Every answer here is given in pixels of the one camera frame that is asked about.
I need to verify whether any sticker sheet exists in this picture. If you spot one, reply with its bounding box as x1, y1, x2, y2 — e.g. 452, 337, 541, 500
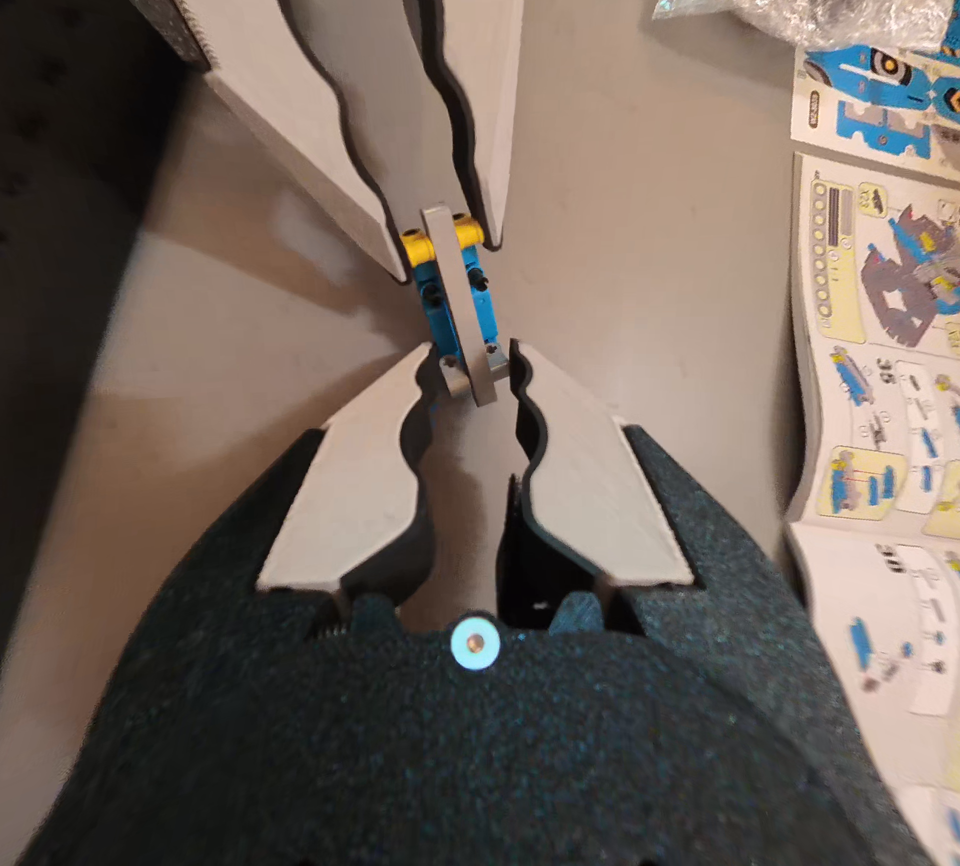
791, 0, 960, 170

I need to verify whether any blue grey yellow brick assembly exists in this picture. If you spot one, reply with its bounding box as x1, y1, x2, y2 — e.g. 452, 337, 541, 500
399, 205, 513, 408

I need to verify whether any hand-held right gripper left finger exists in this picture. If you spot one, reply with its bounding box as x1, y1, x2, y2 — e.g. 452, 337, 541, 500
253, 341, 438, 601

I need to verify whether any black perforated panel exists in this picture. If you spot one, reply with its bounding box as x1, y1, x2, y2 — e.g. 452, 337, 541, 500
0, 0, 196, 665

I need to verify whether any instruction booklet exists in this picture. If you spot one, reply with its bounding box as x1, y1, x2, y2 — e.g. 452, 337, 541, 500
780, 150, 960, 866

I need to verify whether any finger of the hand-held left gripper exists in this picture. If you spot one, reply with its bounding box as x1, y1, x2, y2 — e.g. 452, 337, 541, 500
129, 0, 414, 282
405, 0, 528, 252

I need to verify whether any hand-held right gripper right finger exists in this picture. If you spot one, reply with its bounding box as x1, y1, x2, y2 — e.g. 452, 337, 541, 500
508, 338, 696, 591

